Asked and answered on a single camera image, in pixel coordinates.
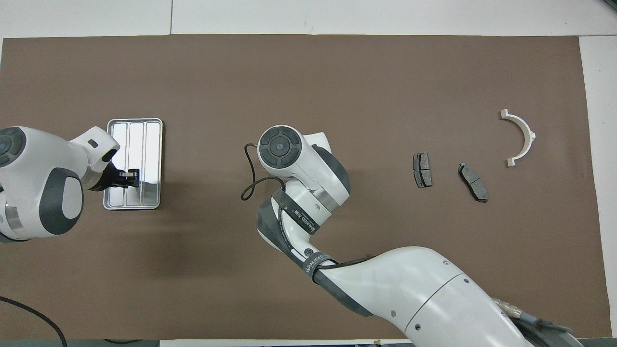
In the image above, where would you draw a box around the white semicircular bracket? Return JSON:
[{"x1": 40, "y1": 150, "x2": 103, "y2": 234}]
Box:
[{"x1": 500, "y1": 109, "x2": 537, "y2": 167}]

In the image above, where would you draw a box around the rectangular dark brake pad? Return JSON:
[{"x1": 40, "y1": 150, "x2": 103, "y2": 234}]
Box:
[{"x1": 413, "y1": 153, "x2": 433, "y2": 188}]

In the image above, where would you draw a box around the curved dark brake pad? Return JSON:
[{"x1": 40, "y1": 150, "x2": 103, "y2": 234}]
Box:
[{"x1": 458, "y1": 162, "x2": 489, "y2": 203}]

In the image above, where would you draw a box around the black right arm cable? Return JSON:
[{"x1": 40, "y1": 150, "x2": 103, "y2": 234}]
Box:
[{"x1": 241, "y1": 143, "x2": 290, "y2": 201}]

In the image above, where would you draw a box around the silver metal tray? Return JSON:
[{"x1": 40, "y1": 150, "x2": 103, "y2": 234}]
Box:
[{"x1": 103, "y1": 118, "x2": 163, "y2": 211}]

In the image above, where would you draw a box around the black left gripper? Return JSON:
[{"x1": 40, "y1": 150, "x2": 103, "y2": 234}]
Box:
[{"x1": 91, "y1": 162, "x2": 141, "y2": 192}]

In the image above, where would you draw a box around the black loose cable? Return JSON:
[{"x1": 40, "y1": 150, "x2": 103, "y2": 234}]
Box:
[{"x1": 0, "y1": 296, "x2": 68, "y2": 347}]

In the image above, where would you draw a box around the brown table mat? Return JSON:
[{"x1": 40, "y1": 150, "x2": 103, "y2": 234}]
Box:
[{"x1": 0, "y1": 34, "x2": 601, "y2": 341}]

